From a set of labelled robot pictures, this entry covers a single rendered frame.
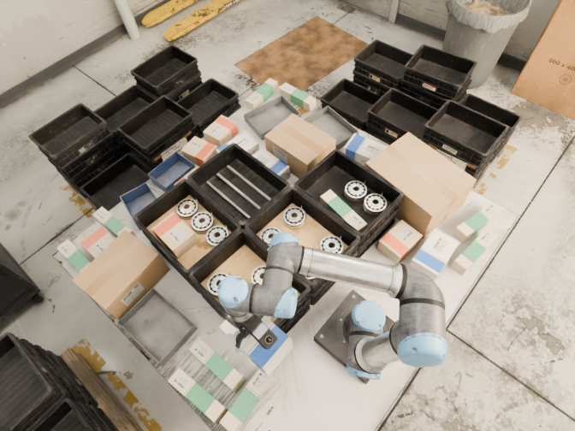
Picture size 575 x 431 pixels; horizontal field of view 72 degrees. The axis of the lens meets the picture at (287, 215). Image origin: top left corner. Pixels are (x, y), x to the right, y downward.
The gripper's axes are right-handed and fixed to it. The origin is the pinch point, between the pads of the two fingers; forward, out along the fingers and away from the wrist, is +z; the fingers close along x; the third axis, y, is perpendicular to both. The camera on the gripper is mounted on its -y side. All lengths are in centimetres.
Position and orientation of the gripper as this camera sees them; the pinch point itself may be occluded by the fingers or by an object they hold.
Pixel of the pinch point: (256, 335)
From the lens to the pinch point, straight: 131.1
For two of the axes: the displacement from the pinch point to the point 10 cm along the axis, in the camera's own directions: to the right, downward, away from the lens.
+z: 0.6, 5.4, 8.4
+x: -6.6, 6.5, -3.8
